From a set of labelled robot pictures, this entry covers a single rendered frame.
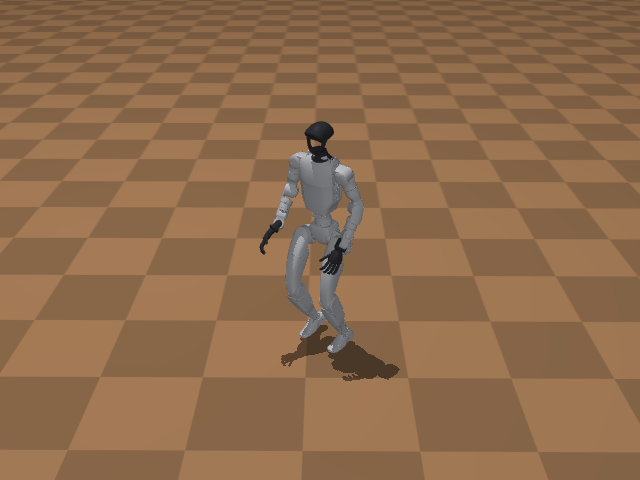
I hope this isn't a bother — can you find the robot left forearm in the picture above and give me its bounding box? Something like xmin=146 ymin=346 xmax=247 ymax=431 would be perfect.
xmin=339 ymin=204 xmax=363 ymax=250

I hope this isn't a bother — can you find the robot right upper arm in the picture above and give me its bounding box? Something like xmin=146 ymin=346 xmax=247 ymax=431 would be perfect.
xmin=284 ymin=152 xmax=306 ymax=198

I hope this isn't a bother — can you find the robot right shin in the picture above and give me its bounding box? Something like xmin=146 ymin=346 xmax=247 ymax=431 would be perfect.
xmin=287 ymin=291 xmax=319 ymax=320

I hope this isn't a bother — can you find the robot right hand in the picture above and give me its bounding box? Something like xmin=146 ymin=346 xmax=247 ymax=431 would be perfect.
xmin=260 ymin=220 xmax=282 ymax=255

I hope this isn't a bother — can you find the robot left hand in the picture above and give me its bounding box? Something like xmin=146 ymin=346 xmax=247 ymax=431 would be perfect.
xmin=319 ymin=238 xmax=347 ymax=275

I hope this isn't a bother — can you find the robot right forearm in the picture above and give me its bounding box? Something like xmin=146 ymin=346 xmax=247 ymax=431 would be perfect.
xmin=273 ymin=184 xmax=293 ymax=230

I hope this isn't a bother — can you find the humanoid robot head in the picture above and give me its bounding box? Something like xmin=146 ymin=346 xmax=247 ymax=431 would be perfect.
xmin=305 ymin=121 xmax=334 ymax=163

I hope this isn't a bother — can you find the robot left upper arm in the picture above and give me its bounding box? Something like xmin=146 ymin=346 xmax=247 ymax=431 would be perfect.
xmin=332 ymin=164 xmax=364 ymax=214

